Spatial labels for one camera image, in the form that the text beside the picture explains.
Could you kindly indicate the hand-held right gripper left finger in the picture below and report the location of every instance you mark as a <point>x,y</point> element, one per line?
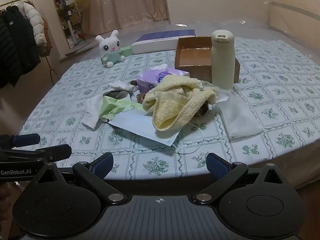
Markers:
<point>102,165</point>

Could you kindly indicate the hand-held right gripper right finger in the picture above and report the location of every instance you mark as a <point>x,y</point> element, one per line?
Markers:
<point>217,167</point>

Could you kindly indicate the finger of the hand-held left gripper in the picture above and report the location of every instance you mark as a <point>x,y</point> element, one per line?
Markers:
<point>55,152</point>
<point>25,140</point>

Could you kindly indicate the blue face mask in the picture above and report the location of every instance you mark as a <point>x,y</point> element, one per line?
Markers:
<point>135,125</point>

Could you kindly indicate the white face mask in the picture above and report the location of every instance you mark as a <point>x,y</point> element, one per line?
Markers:
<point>240,117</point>

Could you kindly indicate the light green cloth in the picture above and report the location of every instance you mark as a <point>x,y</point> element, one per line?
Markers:
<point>112,107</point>

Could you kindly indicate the yellow towel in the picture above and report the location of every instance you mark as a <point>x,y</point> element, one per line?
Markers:
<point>172,105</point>

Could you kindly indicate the brown cardboard box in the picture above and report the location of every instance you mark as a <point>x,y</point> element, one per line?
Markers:
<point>192,57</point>

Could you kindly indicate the brown soft toy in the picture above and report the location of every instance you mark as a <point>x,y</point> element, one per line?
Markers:
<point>141,97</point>

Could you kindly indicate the dark grey cloth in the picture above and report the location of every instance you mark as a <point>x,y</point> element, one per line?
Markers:
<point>117,95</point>

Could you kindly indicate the floral bedsheet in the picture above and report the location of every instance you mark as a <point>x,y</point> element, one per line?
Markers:
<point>75,80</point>

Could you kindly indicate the small white crumpled cloth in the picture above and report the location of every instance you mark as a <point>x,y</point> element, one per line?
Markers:
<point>120,85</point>

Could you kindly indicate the black puffer jacket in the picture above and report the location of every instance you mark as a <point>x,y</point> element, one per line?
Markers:
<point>15,45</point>

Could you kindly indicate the purple tissue pack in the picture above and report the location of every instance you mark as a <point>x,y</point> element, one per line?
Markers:
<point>155,77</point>

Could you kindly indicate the brown jacket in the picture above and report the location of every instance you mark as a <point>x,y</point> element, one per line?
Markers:
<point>46,37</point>

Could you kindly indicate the white puffer jacket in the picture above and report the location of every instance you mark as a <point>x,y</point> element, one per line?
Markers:
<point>35,25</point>

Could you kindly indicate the white plush rabbit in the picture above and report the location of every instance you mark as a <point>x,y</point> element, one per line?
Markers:
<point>110,48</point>

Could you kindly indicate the purple and white flat box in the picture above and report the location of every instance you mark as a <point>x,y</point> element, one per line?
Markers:
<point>160,42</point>

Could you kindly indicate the clothes rack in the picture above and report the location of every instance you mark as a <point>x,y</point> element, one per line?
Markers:
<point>17,0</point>

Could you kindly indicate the beige curtain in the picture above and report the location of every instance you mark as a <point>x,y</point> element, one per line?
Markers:
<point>125,5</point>

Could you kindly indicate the plastic wrapped headboard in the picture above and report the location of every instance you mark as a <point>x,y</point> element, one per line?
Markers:
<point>287,15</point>

